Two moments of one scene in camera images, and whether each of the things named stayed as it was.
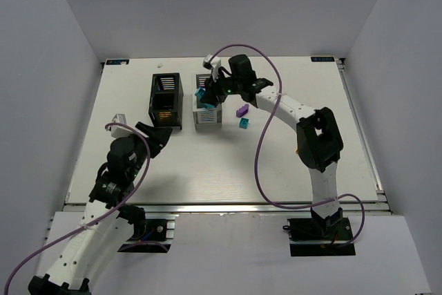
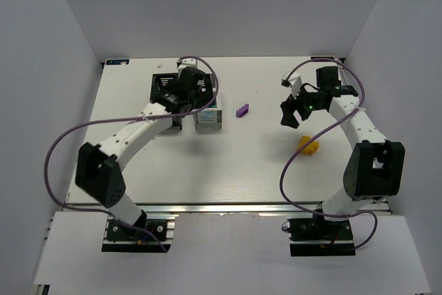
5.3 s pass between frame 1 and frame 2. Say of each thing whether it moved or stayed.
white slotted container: stayed
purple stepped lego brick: stayed
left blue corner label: stayed
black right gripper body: moved
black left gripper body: moved
